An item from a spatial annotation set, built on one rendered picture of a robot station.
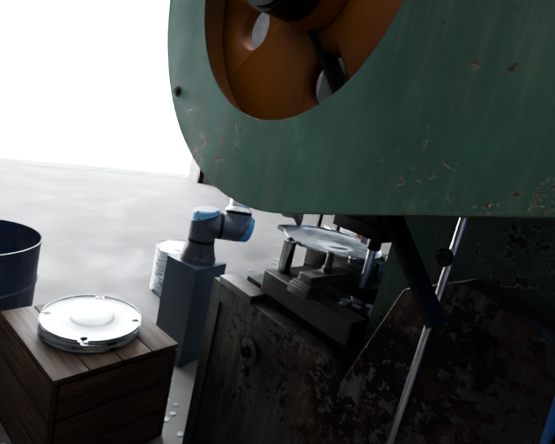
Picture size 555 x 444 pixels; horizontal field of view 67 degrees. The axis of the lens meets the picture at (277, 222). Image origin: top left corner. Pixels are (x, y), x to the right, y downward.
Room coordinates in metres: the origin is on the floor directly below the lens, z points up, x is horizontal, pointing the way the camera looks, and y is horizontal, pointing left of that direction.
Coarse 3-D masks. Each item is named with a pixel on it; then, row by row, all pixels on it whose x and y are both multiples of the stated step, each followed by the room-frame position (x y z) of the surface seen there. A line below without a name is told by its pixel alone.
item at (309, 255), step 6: (282, 228) 1.25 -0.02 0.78; (306, 252) 1.20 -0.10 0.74; (312, 252) 1.18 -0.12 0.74; (306, 258) 1.19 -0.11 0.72; (312, 258) 1.18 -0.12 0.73; (318, 258) 1.16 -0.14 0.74; (324, 258) 1.15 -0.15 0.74; (306, 264) 1.19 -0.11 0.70; (312, 264) 1.17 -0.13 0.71; (318, 264) 1.16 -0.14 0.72
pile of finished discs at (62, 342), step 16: (48, 304) 1.19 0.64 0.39; (64, 304) 1.22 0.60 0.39; (80, 304) 1.24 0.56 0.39; (96, 304) 1.26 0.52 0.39; (112, 304) 1.29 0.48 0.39; (128, 304) 1.31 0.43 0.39; (48, 320) 1.11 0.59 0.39; (64, 320) 1.13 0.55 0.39; (80, 320) 1.14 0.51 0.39; (96, 320) 1.16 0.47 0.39; (112, 320) 1.18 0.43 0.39; (128, 320) 1.21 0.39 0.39; (48, 336) 1.05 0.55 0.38; (64, 336) 1.05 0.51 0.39; (80, 336) 1.07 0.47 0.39; (96, 336) 1.09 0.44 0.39; (112, 336) 1.10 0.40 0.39; (128, 336) 1.13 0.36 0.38; (80, 352) 1.04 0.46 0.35; (96, 352) 1.06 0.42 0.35
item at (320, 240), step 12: (288, 228) 1.25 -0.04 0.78; (312, 228) 1.32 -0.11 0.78; (324, 228) 1.34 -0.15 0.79; (300, 240) 1.14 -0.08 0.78; (312, 240) 1.17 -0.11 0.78; (324, 240) 1.17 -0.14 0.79; (336, 240) 1.21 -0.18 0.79; (348, 240) 1.27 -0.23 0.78; (324, 252) 1.06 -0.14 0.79; (336, 252) 1.10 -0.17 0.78; (348, 252) 1.13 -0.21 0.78; (360, 252) 1.16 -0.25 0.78
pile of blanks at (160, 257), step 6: (156, 246) 2.30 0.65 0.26; (156, 252) 2.27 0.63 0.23; (162, 252) 2.23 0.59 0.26; (156, 258) 2.26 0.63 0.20; (162, 258) 2.22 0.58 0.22; (156, 264) 2.27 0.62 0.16; (162, 264) 2.22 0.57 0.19; (156, 270) 2.25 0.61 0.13; (162, 270) 2.22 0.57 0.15; (156, 276) 2.24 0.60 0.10; (162, 276) 2.23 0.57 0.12; (156, 282) 2.25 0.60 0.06; (162, 282) 2.23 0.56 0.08; (156, 288) 2.25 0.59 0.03
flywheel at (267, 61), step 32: (224, 0) 1.03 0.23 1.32; (256, 0) 0.76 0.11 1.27; (288, 0) 0.73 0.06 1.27; (320, 0) 0.76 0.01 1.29; (352, 0) 0.77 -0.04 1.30; (384, 0) 0.72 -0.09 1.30; (224, 32) 1.02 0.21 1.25; (288, 32) 0.87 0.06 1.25; (320, 32) 0.81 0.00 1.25; (352, 32) 0.76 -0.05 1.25; (384, 32) 0.71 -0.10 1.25; (224, 64) 1.00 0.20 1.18; (256, 64) 0.92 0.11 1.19; (288, 64) 0.85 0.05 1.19; (320, 64) 0.82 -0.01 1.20; (352, 64) 0.74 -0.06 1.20; (256, 96) 0.91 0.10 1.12; (288, 96) 0.84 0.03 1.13
